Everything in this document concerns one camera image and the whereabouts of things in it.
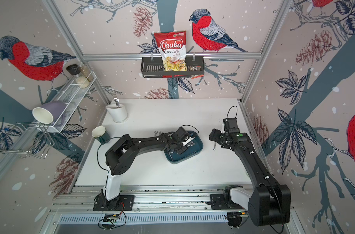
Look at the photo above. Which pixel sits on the metal fork in mug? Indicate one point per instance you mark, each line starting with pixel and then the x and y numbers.
pixel 116 102

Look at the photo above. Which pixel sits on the teal plastic storage tray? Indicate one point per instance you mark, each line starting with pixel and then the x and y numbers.
pixel 194 147

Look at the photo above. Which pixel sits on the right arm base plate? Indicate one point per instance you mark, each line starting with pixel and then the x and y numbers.
pixel 226 201

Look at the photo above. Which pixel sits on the white wire wall shelf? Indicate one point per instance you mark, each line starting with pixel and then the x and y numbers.
pixel 71 94

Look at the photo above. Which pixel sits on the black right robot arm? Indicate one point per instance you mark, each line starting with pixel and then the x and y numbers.
pixel 269 202

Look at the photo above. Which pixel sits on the white lid spice jar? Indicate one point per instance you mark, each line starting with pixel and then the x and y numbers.
pixel 82 82

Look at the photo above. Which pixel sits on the green ceramic mug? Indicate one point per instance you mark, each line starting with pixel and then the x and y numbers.
pixel 101 135

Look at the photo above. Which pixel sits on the lilac paper cup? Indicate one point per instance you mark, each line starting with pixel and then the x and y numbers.
pixel 50 112

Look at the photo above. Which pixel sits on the wire cup holder rack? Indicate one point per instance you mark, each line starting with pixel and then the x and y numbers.
pixel 26 140

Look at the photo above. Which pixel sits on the black wire wall basket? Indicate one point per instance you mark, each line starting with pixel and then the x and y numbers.
pixel 191 67

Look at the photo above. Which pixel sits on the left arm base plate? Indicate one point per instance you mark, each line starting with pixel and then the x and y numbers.
pixel 102 204

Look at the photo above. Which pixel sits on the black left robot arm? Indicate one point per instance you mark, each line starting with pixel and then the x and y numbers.
pixel 122 154

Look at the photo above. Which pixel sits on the white utensil mug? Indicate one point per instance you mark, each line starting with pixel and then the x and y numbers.
pixel 119 113

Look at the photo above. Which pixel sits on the red cassava chips bag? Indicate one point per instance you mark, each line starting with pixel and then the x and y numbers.
pixel 172 47

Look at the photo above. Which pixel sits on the small electronics board with wires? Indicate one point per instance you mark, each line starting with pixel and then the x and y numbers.
pixel 110 222

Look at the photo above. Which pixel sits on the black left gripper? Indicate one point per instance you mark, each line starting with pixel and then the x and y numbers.
pixel 181 151

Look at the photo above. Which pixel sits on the black lid spice jar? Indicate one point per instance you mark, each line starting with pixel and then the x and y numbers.
pixel 74 70

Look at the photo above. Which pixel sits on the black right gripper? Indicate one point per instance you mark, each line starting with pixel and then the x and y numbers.
pixel 214 135

